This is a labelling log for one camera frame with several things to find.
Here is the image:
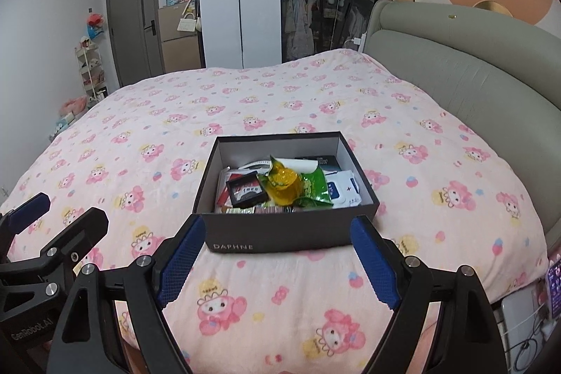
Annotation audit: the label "grey upholstered headboard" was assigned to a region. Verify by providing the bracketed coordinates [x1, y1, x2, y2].
[361, 0, 561, 252]

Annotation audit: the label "white appliance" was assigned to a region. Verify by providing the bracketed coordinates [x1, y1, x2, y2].
[500, 297, 548, 374]

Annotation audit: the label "red clear packet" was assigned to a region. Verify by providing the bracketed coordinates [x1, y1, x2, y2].
[217, 168, 264, 210]

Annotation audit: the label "dark grey shoe box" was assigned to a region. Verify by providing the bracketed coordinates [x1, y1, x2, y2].
[192, 131, 380, 254]

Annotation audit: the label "white handbag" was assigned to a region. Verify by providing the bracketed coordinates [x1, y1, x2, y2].
[177, 12, 198, 33]

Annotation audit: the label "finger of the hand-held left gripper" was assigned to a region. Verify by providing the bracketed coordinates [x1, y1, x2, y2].
[0, 208, 109, 283]
[0, 192, 51, 263]

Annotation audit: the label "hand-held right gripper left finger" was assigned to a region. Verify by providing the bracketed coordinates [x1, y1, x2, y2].
[46, 214, 207, 374]

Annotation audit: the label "pink bundle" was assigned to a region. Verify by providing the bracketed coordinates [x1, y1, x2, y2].
[59, 96, 88, 116]

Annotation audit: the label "green yellow snack wrapper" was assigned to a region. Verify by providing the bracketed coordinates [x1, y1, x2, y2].
[258, 155, 334, 210]

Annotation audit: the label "black cable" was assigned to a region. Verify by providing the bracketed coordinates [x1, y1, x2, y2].
[515, 313, 554, 368]

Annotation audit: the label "black square frame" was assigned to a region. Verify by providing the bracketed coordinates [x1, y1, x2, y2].
[225, 175, 268, 208]

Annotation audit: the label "beige cabinet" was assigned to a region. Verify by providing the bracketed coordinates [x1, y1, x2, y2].
[157, 1, 204, 74]

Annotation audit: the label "white blue wet wipes pack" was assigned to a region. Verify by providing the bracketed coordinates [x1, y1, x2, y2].
[322, 170, 364, 206]

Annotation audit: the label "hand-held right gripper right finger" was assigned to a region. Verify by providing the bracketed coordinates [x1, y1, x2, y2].
[350, 214, 509, 374]

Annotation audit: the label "white shelf rack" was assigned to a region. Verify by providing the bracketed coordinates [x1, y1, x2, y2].
[75, 36, 109, 103]

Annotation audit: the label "red hanging toy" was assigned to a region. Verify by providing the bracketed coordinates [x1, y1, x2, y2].
[86, 12, 106, 39]

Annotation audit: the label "brown hand cream tube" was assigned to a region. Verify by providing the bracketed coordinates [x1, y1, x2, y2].
[225, 205, 294, 214]

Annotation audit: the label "pink printed blanket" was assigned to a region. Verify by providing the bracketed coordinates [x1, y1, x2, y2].
[0, 48, 548, 374]

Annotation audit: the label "black packet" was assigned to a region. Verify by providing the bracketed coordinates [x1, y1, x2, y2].
[296, 155, 342, 173]

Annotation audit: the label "pale boxes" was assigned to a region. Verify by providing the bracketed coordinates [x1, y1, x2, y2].
[53, 113, 77, 138]

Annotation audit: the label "grey door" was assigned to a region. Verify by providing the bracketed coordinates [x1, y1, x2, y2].
[106, 0, 161, 90]

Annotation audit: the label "purple box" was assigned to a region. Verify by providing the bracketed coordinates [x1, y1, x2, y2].
[545, 259, 561, 319]

